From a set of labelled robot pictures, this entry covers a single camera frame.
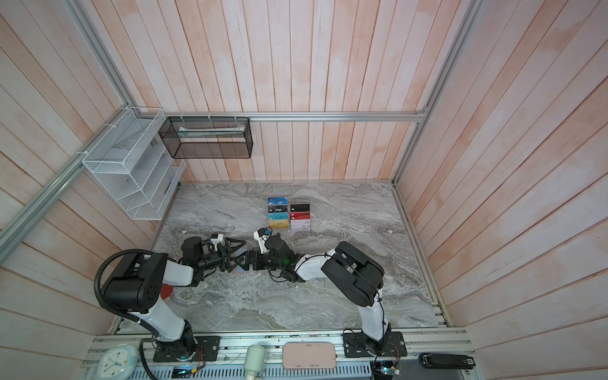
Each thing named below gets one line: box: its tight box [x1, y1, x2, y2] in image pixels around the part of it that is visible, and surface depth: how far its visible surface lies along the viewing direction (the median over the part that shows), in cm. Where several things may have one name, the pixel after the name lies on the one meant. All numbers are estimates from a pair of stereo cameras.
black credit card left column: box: [267, 205, 289, 213], surface depth 103 cm
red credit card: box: [289, 211, 312, 221], surface depth 103 cm
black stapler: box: [418, 352, 476, 370], surface depth 70 cm
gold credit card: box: [269, 219, 289, 229], surface depth 103 cm
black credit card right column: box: [289, 203, 311, 213], surface depth 103 cm
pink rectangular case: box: [282, 342, 337, 370], surface depth 73 cm
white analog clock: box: [96, 343, 139, 380], surface depth 70 cm
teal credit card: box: [267, 212, 289, 221], surface depth 103 cm
